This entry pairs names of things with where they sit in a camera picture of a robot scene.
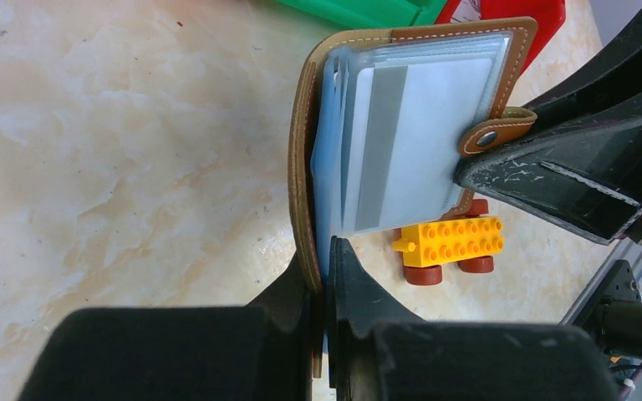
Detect silver VIP card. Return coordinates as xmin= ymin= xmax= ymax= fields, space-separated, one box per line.
xmin=341 ymin=53 xmax=502 ymax=236

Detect red bin with silver cards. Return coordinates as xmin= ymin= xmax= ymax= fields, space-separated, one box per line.
xmin=434 ymin=0 xmax=568 ymax=73

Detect brown leather card holder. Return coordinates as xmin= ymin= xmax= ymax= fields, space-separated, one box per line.
xmin=288 ymin=16 xmax=539 ymax=379

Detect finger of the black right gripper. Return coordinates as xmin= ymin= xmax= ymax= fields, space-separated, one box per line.
xmin=523 ymin=8 xmax=642 ymax=133
xmin=455 ymin=92 xmax=642 ymax=245

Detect green plastic bin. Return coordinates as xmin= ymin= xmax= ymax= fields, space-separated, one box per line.
xmin=279 ymin=0 xmax=447 ymax=29

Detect yellow toy brick car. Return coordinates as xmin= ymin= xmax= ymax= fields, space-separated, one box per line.
xmin=391 ymin=199 xmax=505 ymax=286

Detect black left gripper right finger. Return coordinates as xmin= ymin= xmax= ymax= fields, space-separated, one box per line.
xmin=327 ymin=238 xmax=619 ymax=400

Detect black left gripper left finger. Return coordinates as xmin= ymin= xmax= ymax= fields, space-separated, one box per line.
xmin=19 ymin=258 xmax=312 ymax=400

